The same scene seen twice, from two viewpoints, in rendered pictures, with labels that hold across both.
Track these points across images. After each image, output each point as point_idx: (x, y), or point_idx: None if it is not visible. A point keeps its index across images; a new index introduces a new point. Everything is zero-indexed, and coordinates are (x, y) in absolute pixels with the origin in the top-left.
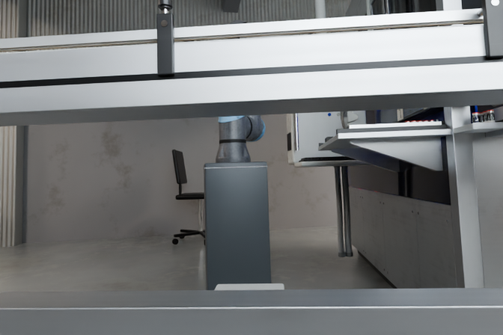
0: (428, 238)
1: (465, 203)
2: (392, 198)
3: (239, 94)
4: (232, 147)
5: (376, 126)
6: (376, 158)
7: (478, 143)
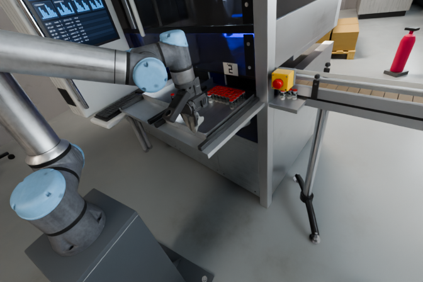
0: (228, 149)
1: (269, 143)
2: None
3: None
4: (78, 230)
5: (222, 122)
6: None
7: None
